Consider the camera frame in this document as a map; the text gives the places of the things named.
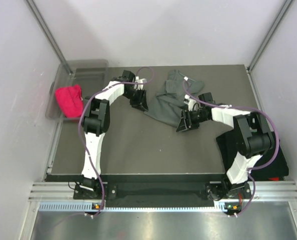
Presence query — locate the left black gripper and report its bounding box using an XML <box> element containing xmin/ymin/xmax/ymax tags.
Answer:
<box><xmin>122</xmin><ymin>87</ymin><xmax>148</xmax><ymax>111</ymax></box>

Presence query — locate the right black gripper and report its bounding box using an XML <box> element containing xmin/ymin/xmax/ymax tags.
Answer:
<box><xmin>176</xmin><ymin>108</ymin><xmax>209</xmax><ymax>133</ymax></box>

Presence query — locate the grey t shirt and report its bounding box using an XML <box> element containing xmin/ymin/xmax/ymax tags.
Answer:
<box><xmin>144</xmin><ymin>70</ymin><xmax>205</xmax><ymax>128</ymax></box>

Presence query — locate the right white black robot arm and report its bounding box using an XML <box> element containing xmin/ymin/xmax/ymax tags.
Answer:
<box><xmin>176</xmin><ymin>92</ymin><xmax>275</xmax><ymax>201</ymax></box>

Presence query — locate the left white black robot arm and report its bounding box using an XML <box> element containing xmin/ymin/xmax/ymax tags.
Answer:
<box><xmin>78</xmin><ymin>70</ymin><xmax>151</xmax><ymax>199</ymax></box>

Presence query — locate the clear plastic bin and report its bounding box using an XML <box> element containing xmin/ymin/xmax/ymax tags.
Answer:
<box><xmin>45</xmin><ymin>59</ymin><xmax>109</xmax><ymax>121</ymax></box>

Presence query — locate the black folded t shirt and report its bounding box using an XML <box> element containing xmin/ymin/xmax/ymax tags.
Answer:
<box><xmin>216</xmin><ymin>130</ymin><xmax>289</xmax><ymax>181</ymax></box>

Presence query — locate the red folded t shirt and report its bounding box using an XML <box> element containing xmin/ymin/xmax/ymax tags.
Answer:
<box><xmin>268</xmin><ymin>177</ymin><xmax>280</xmax><ymax>181</ymax></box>

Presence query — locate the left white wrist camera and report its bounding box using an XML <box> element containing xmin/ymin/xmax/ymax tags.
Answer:
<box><xmin>133</xmin><ymin>76</ymin><xmax>147</xmax><ymax>91</ymax></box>

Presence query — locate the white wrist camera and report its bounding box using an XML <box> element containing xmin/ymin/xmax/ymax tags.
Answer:
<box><xmin>184</xmin><ymin>95</ymin><xmax>198</xmax><ymax>112</ymax></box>
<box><xmin>133</xmin><ymin>76</ymin><xmax>147</xmax><ymax>91</ymax></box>

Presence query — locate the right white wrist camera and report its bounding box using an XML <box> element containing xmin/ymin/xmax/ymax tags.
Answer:
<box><xmin>184</xmin><ymin>95</ymin><xmax>198</xmax><ymax>112</ymax></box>

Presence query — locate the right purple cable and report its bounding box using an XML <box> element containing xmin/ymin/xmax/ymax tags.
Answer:
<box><xmin>182</xmin><ymin>79</ymin><xmax>281</xmax><ymax>218</ymax></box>

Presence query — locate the purple cable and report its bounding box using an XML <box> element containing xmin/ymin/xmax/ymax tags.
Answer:
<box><xmin>77</xmin><ymin>66</ymin><xmax>156</xmax><ymax>218</ymax></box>
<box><xmin>182</xmin><ymin>79</ymin><xmax>281</xmax><ymax>218</ymax></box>

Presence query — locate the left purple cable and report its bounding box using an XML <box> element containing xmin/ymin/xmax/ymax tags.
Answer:
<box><xmin>77</xmin><ymin>66</ymin><xmax>156</xmax><ymax>218</ymax></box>

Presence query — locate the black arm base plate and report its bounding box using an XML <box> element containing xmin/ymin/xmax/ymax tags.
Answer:
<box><xmin>71</xmin><ymin>173</ymin><xmax>251</xmax><ymax>208</ymax></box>

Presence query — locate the slotted grey cable duct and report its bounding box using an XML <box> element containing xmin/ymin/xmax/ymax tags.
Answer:
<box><xmin>37</xmin><ymin>201</ymin><xmax>242</xmax><ymax>213</ymax></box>

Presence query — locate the aluminium frame rail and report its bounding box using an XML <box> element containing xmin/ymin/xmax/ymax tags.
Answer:
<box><xmin>28</xmin><ymin>181</ymin><xmax>297</xmax><ymax>202</ymax></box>

